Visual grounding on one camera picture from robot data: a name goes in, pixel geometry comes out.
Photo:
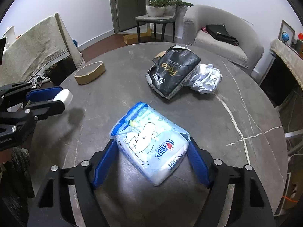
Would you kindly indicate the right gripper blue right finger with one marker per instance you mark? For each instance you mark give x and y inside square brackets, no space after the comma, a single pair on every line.
[200,161]

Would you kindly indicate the beige fringed tablecloth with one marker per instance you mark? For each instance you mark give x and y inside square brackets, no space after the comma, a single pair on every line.
[291,59]

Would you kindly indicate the flat cardboard box on floor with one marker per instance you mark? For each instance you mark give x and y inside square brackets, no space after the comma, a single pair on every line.
[133,38]

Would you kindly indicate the picture frame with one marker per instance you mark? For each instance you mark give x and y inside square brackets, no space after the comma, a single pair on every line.
[291,32]

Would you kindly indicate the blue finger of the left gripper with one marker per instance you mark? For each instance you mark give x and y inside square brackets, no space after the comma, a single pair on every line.
[45,94]
[45,109]

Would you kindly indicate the blue white tissue pack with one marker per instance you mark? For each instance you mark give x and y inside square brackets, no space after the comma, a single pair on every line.
[153,144]

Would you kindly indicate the grey door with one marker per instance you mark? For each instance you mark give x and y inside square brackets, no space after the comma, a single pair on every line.
[124,13]

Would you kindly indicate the grey armchair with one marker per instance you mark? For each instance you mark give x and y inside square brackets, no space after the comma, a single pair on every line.
[246,55]

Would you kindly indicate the black foil snack bag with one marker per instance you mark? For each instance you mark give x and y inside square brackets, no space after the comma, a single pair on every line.
[171,70]

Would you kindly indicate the cream patterned tablecloth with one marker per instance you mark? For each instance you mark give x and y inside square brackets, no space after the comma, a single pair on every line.
[32,51]

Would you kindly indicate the black bag on armchair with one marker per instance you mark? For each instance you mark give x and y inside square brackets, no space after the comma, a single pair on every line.
[220,33]

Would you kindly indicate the small blue globe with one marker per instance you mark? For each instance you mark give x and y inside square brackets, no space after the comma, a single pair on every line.
[284,37]

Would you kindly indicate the potted green plant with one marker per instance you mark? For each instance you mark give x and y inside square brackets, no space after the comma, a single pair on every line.
[160,8]

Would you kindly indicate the grey chair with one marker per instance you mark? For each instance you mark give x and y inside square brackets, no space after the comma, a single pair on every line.
[157,20]

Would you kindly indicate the white plastic cup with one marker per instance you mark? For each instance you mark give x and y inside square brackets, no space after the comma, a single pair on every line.
[64,96]

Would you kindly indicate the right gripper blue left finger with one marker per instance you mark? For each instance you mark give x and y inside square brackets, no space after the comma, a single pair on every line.
[101,162]

